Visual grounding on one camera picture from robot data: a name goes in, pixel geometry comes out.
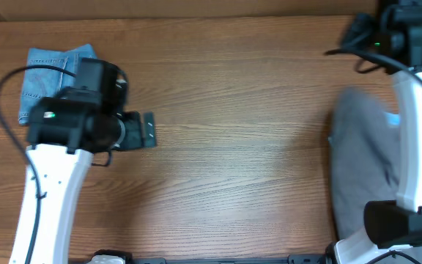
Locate grey cargo shorts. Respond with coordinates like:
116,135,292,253
330,88,422,263

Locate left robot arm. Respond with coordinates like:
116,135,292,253
10,98,157,263

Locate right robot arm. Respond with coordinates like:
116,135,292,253
322,4,422,263

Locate light blue t-shirt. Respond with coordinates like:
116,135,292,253
385,112,401,127

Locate folded blue denim shorts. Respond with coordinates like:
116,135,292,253
18,44,97,125

